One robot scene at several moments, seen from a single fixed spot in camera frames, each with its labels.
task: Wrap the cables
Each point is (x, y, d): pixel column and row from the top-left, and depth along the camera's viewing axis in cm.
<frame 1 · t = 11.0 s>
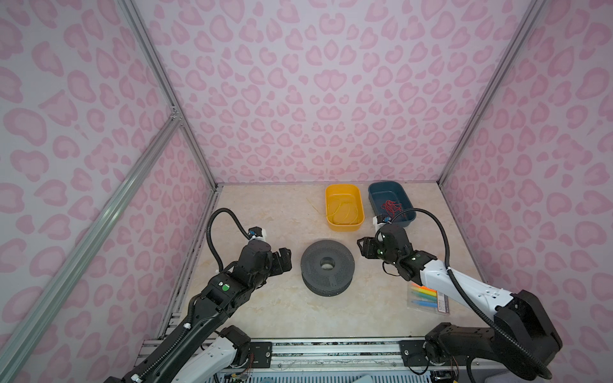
left hand: (281, 251, 75), fingers open
right hand: (363, 240, 85), fingers open
yellow plastic tray: (345, 207, 113), on the table
pack of coloured markers: (427, 299, 85), on the table

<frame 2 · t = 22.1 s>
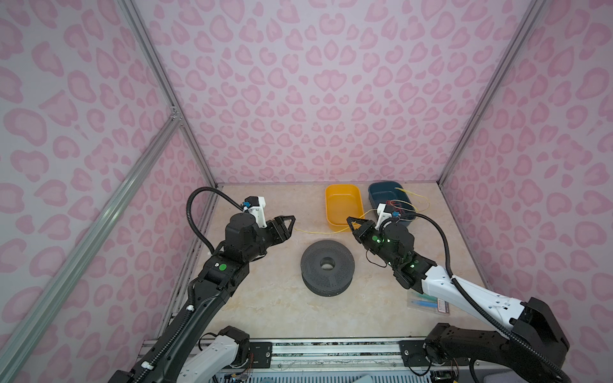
left hand: (291, 216, 70), fingers open
right hand: (345, 217, 73), fingers closed
the named things where they were.

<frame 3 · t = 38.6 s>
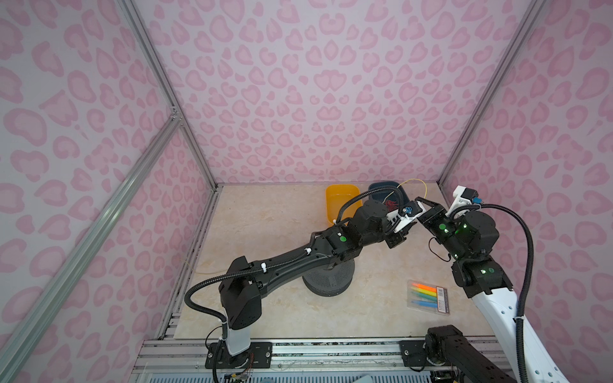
left hand: (416, 214, 66), fingers closed
right hand: (415, 197, 66), fingers closed
the named things where they were.

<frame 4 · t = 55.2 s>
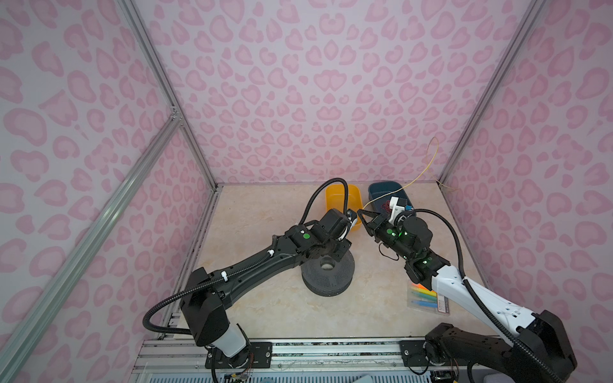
left hand: (345, 239, 77), fingers open
right hand: (358, 210, 72), fingers closed
the named things where they were.

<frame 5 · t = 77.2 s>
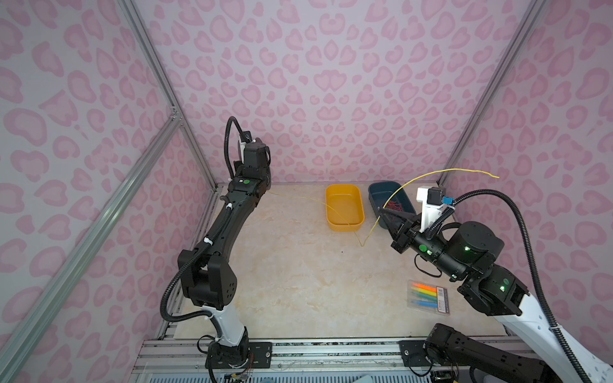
left hand: (246, 153, 81), fingers closed
right hand: (380, 211, 54), fingers closed
the named things where they were.

